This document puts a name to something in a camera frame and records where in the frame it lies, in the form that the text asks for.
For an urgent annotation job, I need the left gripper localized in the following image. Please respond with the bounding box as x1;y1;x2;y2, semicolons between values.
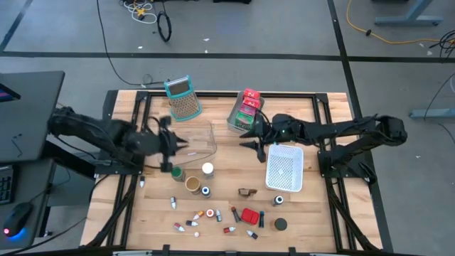
141;115;189;174

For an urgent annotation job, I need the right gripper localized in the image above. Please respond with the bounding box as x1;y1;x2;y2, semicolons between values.
239;113;285;164

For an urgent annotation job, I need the green Apple Jacks cereal box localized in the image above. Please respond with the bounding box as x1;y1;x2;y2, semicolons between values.
234;112;256;131

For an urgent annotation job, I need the green lid spice jar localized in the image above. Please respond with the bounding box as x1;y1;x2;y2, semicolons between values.
171;166;186;183

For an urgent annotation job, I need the white lid spice jar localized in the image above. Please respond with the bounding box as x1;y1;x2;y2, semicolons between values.
201;161;215;180

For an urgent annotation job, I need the tan lid spice jar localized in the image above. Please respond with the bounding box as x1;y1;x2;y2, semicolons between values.
184;176;203;196

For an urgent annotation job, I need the smoked paprika tin red lid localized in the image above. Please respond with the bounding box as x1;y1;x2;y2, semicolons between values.
240;208;260;226

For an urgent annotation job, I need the clear plastic container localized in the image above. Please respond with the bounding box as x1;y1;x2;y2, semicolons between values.
157;118;218;169

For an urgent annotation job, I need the grey plastic bin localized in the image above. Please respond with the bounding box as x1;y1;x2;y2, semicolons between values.
226;90;266;137

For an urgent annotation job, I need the teal steel box grater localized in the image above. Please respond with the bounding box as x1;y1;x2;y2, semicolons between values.
163;74;203;122

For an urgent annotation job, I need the white perforated plastic basket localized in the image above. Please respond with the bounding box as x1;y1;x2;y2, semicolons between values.
264;143;305;193

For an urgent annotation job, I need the grey lower desk surface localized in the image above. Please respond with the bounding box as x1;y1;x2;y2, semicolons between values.
0;158;56;250

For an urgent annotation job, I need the dark grey side desk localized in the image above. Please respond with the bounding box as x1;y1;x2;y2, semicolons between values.
0;70;67;164

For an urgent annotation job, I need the black keyboard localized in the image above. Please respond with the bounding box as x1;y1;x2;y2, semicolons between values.
0;165;15;206

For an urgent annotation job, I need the black computer mouse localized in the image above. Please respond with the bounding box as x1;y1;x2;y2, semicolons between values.
2;201;34;238

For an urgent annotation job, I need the computer monitor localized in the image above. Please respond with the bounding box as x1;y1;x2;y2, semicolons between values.
0;82;21;104

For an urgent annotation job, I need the blue-grey table leg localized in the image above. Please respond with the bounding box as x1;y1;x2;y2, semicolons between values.
408;108;455;119
374;0;444;27

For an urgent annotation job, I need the black aluminium table frame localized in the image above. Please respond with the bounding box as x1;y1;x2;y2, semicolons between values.
85;89;395;255

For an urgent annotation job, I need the black floor cable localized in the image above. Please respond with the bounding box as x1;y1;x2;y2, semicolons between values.
95;0;168;88

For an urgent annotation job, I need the black coiled cable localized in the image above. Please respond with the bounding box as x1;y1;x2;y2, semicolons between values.
156;10;173;43

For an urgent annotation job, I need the white and yellow cable bundle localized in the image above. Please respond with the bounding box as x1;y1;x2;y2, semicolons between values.
122;0;158;25

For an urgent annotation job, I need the yellow extension cable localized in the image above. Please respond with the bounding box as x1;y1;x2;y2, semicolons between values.
346;0;445;46

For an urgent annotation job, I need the black cable tangle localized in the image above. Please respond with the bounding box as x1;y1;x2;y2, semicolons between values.
428;29;455;58

